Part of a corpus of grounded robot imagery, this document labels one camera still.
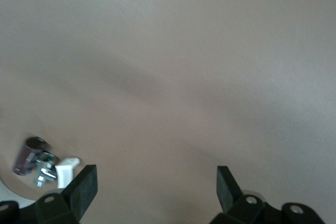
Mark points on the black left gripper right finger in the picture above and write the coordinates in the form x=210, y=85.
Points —
x=228, y=195

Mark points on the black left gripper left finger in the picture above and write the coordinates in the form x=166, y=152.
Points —
x=81, y=192

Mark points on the brown block with metal terminals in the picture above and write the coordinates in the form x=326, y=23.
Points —
x=25, y=158

